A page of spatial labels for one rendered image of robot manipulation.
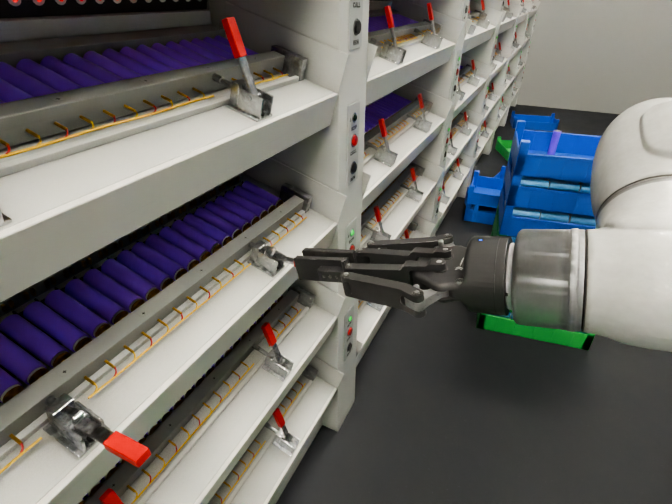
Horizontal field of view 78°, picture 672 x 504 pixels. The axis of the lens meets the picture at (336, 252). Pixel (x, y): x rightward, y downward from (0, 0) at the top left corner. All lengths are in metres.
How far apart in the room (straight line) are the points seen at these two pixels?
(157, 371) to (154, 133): 0.22
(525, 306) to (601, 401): 0.88
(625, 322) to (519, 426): 0.75
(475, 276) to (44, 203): 0.33
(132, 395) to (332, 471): 0.62
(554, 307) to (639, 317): 0.06
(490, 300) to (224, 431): 0.39
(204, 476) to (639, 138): 0.60
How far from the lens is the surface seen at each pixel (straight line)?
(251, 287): 0.51
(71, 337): 0.45
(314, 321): 0.74
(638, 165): 0.47
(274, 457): 0.81
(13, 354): 0.45
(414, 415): 1.06
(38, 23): 0.50
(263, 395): 0.64
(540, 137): 1.26
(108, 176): 0.34
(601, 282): 0.38
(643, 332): 0.39
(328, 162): 0.62
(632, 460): 1.17
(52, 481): 0.41
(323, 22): 0.59
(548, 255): 0.38
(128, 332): 0.44
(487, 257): 0.39
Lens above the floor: 0.85
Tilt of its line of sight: 32 degrees down
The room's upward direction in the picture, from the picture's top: straight up
